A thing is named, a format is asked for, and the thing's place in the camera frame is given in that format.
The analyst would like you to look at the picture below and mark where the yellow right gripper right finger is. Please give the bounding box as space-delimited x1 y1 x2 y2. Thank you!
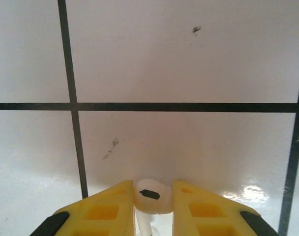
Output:
172 180 279 236

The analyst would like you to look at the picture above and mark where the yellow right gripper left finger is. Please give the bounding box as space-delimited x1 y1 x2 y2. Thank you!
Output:
32 179 136 236

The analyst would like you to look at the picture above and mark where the white wireless earbud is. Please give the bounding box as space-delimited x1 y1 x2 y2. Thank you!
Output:
133 178 174 236

